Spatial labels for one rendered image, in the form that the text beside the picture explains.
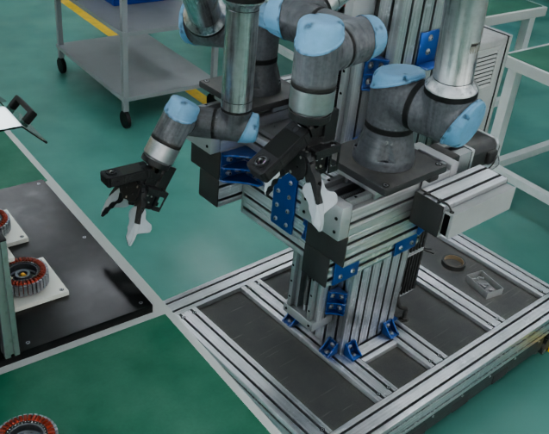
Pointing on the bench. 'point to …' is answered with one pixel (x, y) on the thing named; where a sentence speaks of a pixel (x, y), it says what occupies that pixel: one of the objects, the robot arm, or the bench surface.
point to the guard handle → (24, 108)
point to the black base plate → (105, 288)
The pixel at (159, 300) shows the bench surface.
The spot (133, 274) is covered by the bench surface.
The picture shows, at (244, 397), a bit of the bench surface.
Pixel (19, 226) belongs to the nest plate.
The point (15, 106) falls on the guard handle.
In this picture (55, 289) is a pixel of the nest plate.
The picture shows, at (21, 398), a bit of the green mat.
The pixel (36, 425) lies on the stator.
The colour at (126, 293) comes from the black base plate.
